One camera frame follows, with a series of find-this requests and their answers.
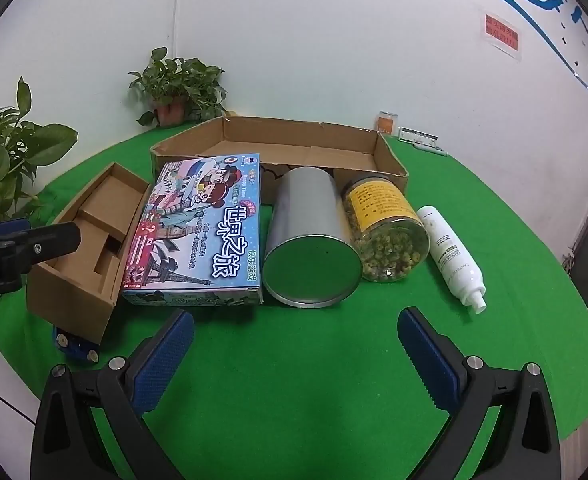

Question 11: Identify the illustrated board game box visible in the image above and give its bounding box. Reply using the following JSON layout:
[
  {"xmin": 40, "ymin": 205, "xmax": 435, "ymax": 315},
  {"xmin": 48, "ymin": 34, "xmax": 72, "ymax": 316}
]
[{"xmin": 121, "ymin": 153, "xmax": 264, "ymax": 307}]

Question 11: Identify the orange candle jar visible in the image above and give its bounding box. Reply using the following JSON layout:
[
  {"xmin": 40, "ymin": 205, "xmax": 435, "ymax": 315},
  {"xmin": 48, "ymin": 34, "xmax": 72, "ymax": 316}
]
[{"xmin": 377, "ymin": 110, "xmax": 399, "ymax": 136}]

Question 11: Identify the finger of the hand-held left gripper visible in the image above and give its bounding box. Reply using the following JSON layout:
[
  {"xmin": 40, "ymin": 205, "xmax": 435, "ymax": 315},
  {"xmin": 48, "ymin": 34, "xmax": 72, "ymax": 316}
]
[
  {"xmin": 51, "ymin": 326, "xmax": 102, "ymax": 365},
  {"xmin": 0, "ymin": 218, "xmax": 82, "ymax": 276}
]

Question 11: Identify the white spray bottle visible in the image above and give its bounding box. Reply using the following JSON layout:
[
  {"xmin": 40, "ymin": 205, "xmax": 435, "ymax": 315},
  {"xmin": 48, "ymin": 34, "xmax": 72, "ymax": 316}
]
[{"xmin": 416, "ymin": 205, "xmax": 488, "ymax": 315}]

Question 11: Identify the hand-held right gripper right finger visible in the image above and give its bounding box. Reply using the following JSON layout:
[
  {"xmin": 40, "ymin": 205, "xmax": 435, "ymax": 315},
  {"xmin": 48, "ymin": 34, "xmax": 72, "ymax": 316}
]
[{"xmin": 397, "ymin": 306, "xmax": 561, "ymax": 480}]

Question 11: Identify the large leafy green plant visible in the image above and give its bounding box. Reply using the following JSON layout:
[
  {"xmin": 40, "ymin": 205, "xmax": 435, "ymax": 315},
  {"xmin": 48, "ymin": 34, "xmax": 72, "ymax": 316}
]
[{"xmin": 0, "ymin": 76, "xmax": 79, "ymax": 356}]

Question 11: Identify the green table cover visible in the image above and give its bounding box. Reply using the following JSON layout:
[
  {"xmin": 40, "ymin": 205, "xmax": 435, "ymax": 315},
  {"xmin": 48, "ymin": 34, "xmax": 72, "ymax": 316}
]
[{"xmin": 0, "ymin": 115, "xmax": 588, "ymax": 480}]

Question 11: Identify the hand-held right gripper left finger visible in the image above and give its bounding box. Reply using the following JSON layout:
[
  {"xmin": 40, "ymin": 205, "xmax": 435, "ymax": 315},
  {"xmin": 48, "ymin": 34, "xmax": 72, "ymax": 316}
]
[{"xmin": 31, "ymin": 308, "xmax": 196, "ymax": 480}]

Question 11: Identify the small cardboard box with insert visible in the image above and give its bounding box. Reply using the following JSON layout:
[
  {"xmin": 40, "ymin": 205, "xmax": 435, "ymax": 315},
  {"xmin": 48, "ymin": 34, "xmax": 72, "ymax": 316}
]
[{"xmin": 26, "ymin": 161, "xmax": 152, "ymax": 348}]

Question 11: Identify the red wall notice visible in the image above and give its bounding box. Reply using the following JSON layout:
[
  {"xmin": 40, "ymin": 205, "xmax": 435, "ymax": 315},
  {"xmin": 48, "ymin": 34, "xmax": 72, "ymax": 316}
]
[{"xmin": 484, "ymin": 12, "xmax": 522, "ymax": 53}]

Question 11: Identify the clear jar with yellow label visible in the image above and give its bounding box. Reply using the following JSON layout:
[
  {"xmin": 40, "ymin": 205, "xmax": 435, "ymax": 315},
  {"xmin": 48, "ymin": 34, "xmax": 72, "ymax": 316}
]
[{"xmin": 341, "ymin": 176, "xmax": 431, "ymax": 283}]

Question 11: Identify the white wall cable duct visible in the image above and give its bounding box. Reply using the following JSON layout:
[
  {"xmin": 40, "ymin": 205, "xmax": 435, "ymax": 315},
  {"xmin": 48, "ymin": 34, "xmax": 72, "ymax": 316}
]
[{"xmin": 170, "ymin": 0, "xmax": 186, "ymax": 53}]

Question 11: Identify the large shallow cardboard box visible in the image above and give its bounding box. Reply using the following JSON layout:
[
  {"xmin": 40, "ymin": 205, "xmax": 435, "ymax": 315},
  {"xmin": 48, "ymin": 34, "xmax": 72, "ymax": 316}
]
[{"xmin": 149, "ymin": 116, "xmax": 410, "ymax": 206}]

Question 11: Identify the silver metal tin can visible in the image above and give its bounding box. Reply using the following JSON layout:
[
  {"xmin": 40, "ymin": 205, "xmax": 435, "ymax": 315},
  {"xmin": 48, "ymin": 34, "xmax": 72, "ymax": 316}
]
[{"xmin": 263, "ymin": 166, "xmax": 364, "ymax": 309}]

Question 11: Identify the small potted green plant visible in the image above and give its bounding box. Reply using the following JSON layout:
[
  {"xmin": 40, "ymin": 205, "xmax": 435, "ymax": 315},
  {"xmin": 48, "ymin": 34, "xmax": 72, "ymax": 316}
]
[{"xmin": 128, "ymin": 47, "xmax": 229, "ymax": 127}]

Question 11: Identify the blue wall decal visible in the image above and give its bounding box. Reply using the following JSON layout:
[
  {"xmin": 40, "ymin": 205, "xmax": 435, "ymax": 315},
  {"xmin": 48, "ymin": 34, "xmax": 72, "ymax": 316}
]
[{"xmin": 379, "ymin": 0, "xmax": 588, "ymax": 93}]

